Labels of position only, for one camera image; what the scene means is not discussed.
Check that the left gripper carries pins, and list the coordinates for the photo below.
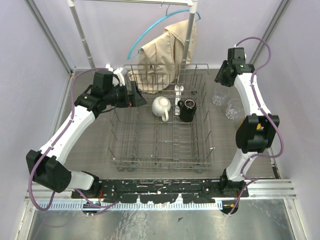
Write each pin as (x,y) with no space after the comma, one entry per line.
(132,93)

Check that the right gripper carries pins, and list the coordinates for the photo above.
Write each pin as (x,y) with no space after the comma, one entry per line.
(219,79)

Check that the clear plastic cup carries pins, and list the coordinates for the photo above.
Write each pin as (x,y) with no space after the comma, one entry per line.
(220,94)
(234,108)

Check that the cream speckled ceramic mug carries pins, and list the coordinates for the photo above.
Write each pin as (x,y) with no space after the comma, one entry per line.
(161,107)

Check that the black mug cream inside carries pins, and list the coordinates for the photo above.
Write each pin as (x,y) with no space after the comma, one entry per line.
(188,109)

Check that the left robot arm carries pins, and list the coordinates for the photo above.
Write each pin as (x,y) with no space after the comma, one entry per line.
(46,166)

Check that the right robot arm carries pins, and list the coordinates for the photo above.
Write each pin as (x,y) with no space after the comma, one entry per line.
(258,128)

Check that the white metal clothes rack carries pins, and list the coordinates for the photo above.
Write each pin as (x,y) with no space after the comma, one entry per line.
(108,32)

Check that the teal clothes hanger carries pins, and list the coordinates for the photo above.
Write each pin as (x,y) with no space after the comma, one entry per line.
(167,15)

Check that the beige cloth garment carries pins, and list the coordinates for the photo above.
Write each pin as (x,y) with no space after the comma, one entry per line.
(160,59)

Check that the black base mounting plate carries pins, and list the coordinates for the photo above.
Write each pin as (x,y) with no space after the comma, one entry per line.
(160,191)

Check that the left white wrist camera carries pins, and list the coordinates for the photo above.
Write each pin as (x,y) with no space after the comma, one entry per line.
(120,76)

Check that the grey wire dish rack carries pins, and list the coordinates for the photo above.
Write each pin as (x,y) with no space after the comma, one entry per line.
(140,140)

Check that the white slotted cable duct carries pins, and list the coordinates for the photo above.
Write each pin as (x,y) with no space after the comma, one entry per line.
(178,205)

